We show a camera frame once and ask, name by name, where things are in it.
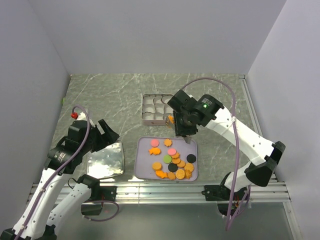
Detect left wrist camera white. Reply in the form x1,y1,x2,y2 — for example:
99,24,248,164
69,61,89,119
70,112,87,123

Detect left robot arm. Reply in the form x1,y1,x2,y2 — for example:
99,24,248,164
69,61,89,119
0,119,119,240

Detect black sandwich cookie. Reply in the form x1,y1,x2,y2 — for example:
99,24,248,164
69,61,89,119
186,154,197,164
168,163,178,173

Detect green round cookie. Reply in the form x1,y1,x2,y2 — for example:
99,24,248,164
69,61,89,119
163,155,172,164

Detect orange round waffle cookie left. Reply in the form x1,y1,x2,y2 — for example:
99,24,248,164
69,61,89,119
152,162,163,171

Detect orange pineapple cookie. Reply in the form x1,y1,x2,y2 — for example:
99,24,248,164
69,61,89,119
166,115,175,124

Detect aluminium rail frame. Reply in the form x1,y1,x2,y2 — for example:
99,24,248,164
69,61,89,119
52,73,293,240

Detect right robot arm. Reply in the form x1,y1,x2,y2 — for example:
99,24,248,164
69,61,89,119
168,90,286,201

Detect orange fish cookie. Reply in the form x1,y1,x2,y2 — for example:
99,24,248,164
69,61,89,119
155,170,168,179
148,147,162,156

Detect metal tongs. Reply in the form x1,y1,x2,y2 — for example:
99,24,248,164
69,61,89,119
164,115,192,146

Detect pink cookie tin box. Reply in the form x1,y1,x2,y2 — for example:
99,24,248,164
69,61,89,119
141,93,173,127

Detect orange round waffle cookie bottom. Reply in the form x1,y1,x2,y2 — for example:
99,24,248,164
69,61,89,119
175,169,186,180

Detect black sandwich cookie right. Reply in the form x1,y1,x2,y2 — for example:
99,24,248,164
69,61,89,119
186,154,197,164

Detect pink round cookie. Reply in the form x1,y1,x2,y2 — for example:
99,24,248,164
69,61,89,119
167,148,177,156
150,139,160,148

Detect black sandwich cookie centre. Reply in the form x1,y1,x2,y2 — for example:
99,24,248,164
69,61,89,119
168,163,178,173

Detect orange round waffle cookie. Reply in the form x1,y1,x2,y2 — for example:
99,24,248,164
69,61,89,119
152,162,163,171
175,169,186,180

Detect lilac plastic tray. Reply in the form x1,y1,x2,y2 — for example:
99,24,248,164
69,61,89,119
134,136,198,180

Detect orange fish cookie bottom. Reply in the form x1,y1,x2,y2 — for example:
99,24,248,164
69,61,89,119
155,170,168,179

